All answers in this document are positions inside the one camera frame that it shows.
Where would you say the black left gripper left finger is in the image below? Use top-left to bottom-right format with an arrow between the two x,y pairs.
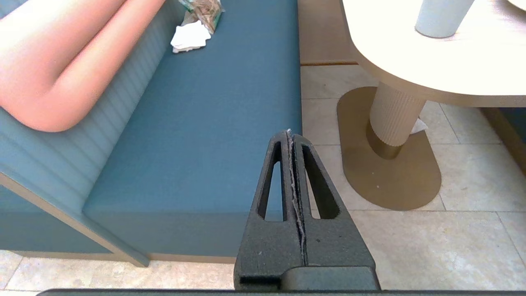
233,130 -> 307,291

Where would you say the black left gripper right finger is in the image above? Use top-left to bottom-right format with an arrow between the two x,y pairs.
291,133 -> 375,268

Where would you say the grey-blue plastic cup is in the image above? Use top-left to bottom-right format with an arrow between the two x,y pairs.
415,0 -> 475,39

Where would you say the teal bench with snack packet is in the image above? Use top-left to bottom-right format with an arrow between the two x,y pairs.
0,0 -> 303,268

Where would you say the white napkin stack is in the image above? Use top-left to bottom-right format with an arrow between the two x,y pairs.
171,21 -> 212,54

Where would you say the long folded pink bolster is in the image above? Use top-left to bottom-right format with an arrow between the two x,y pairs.
0,0 -> 167,133

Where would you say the brass table base plate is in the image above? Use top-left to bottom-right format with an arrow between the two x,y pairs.
337,86 -> 442,211

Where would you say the ribbed table pedestal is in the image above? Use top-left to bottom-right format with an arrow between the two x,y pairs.
366,81 -> 428,160

